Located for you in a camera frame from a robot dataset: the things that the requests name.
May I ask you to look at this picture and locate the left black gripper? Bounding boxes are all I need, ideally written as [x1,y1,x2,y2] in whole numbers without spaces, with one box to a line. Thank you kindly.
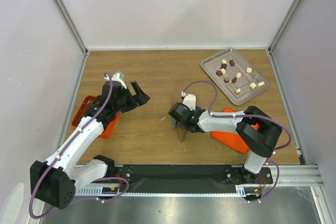
[113,81,149,113]

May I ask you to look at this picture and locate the metal tongs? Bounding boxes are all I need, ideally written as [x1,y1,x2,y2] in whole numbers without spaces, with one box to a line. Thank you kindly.
[171,92,200,143]

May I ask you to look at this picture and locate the dark chocolate cube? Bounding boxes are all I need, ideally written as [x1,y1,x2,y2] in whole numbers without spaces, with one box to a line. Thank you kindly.
[229,59,235,67]

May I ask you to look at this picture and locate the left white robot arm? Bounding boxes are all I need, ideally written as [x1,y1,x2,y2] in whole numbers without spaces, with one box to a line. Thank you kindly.
[29,74,150,209]

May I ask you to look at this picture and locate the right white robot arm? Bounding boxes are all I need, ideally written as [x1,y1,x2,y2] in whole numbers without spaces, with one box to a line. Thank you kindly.
[169,103,285,183]

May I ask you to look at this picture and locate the orange compartment chocolate box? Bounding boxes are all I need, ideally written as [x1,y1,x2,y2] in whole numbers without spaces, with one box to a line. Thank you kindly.
[71,95,121,138]

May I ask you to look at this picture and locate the orange box lid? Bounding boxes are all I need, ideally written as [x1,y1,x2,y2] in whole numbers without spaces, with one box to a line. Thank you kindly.
[211,107,260,155]

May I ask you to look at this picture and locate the metal tray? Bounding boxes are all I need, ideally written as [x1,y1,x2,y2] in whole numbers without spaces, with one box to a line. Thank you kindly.
[200,48,270,105]

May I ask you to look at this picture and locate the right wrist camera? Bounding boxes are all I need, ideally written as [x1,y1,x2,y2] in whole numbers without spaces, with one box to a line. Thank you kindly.
[181,91,196,111]

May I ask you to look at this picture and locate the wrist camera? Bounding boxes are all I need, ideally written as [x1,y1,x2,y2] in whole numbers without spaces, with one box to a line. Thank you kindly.
[181,91,196,111]
[104,71,125,85]

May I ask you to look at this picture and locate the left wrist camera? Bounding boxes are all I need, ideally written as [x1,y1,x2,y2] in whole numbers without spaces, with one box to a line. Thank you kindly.
[104,71,125,85]

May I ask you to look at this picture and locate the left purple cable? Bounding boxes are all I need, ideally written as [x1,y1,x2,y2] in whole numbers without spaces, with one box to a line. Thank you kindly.
[28,71,130,219]

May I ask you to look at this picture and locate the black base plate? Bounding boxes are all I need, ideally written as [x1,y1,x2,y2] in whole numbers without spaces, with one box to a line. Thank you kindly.
[115,164,275,185]

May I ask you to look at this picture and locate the grey cable duct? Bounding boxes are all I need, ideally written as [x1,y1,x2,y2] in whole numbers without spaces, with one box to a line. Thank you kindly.
[75,184,260,198]

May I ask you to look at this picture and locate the aluminium frame rail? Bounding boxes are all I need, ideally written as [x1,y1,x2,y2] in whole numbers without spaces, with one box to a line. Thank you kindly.
[277,165,324,187]

